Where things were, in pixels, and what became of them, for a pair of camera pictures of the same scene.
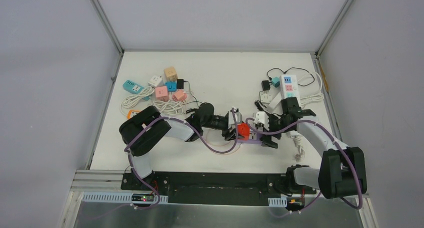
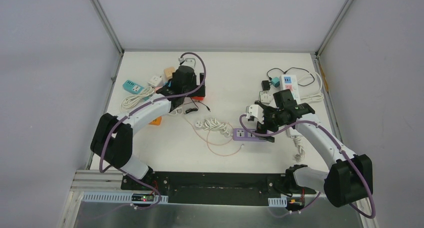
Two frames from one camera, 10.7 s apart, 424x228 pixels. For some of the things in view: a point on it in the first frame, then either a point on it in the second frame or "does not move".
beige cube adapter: [170, 75] does not move
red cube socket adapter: [244, 129] to [198, 98]
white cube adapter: [265, 97] does not move
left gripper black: [228, 129] to [201, 84]
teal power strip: [134, 88] does not move
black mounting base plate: [241, 189] does not move
